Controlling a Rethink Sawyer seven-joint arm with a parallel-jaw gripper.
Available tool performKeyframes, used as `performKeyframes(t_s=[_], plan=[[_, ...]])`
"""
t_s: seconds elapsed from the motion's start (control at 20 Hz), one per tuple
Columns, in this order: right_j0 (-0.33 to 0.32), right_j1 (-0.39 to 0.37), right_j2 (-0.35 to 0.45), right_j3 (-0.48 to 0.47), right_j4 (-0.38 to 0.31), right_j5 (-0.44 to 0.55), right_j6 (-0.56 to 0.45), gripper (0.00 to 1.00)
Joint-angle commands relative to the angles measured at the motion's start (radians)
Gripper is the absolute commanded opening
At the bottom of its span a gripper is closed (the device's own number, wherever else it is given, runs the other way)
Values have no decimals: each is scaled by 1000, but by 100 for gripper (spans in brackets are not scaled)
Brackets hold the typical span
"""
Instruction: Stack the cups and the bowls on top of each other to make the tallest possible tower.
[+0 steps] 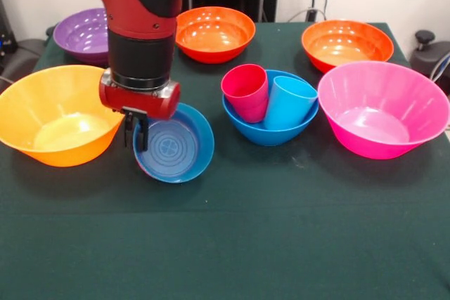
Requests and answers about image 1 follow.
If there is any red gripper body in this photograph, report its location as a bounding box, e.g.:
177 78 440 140
98 67 181 121

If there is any large pink plastic bowl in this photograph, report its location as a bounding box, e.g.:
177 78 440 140
317 60 450 160

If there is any orange plastic bowl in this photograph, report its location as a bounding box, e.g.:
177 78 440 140
174 6 257 65
301 20 394 74

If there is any black equipment box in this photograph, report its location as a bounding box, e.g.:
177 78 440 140
0 0 18 72

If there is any black round equipment with knob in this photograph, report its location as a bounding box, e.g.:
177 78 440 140
409 30 450 97

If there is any large yellow-orange plastic bowl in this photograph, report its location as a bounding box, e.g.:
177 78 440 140
0 64 131 168

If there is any blue plastic cup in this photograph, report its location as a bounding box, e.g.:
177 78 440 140
263 75 319 131

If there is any purple plastic bowl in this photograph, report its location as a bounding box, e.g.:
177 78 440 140
52 7 110 66

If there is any red plastic cup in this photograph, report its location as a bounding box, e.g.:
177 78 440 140
220 63 270 124

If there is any dark green tablecloth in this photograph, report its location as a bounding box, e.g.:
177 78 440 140
0 20 450 300

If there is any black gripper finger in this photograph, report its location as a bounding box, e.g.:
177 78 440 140
122 110 136 149
135 113 149 153

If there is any opaque blue plastic bowl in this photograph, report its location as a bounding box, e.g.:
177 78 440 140
221 69 320 147

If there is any small translucent blue bowl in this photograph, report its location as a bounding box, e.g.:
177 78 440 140
132 102 215 185

